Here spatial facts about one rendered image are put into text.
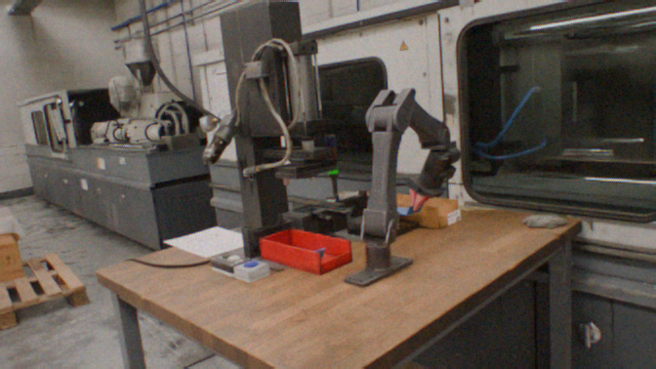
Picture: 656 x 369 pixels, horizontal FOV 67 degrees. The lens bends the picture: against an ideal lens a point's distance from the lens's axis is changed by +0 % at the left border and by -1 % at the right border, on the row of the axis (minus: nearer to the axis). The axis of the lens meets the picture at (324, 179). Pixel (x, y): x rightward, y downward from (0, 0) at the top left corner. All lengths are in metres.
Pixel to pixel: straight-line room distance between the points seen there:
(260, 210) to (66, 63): 9.25
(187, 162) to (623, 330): 3.75
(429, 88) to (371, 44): 0.36
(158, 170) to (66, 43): 6.56
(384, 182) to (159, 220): 3.58
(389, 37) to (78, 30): 9.23
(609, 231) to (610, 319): 0.29
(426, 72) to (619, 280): 0.99
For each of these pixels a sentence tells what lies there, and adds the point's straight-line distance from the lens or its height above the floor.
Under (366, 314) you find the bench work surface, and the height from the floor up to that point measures 0.90.
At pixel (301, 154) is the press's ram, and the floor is 1.17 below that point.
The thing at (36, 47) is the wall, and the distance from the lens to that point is 10.73.
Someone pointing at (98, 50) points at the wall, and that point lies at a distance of 10.99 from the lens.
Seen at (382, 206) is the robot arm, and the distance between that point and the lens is 1.21.
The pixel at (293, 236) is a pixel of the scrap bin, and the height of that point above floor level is 0.94.
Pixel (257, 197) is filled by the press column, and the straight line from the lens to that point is 1.75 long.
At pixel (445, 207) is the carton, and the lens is 1.71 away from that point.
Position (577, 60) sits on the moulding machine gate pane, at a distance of 1.70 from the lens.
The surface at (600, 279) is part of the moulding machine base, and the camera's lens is 1.79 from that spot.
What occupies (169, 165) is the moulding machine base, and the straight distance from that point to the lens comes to 4.62.
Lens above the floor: 1.35
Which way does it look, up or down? 10 degrees down
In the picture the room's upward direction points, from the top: 5 degrees counter-clockwise
